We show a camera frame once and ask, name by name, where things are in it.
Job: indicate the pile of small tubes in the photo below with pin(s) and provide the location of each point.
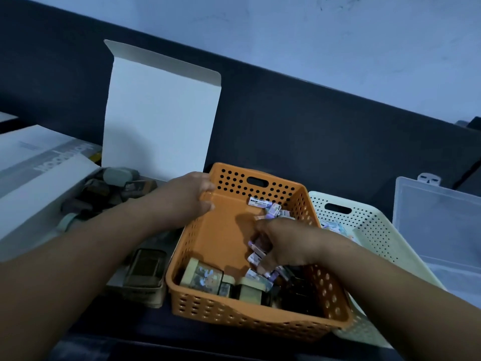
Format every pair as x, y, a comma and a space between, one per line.
272, 210
334, 227

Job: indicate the person's right hand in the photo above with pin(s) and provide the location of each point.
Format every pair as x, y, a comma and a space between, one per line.
297, 244

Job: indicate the orange plastic basket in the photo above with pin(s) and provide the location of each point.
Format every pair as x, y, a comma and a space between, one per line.
221, 236

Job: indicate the black slotted shelf upright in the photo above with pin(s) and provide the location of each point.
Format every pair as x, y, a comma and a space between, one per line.
475, 124

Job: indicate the white cardboard box open lid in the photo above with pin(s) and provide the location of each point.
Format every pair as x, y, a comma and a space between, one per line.
158, 120

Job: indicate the wide black shelf back panel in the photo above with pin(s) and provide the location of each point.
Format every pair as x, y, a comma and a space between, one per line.
300, 139

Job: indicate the person's left forearm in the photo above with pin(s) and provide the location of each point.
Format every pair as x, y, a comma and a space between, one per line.
67, 281

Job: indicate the white grey-banded notebook package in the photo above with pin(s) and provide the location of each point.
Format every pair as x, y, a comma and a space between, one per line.
26, 154

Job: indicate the white flat notebook package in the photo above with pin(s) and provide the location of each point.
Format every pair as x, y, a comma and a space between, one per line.
7, 117

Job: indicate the yellow flat packet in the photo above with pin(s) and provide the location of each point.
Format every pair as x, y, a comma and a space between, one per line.
95, 157

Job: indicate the narrow black shelf back panel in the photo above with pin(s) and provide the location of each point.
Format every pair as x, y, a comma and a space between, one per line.
471, 186

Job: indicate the white perforated plastic basket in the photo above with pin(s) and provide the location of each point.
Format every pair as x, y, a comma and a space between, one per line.
379, 236

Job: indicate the person's left hand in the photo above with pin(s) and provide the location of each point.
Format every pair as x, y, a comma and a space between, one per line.
180, 203

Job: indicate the person's right forearm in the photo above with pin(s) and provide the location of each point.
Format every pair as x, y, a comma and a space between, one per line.
406, 308

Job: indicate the clear plastic organizer case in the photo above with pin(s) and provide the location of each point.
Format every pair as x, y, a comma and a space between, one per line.
436, 229

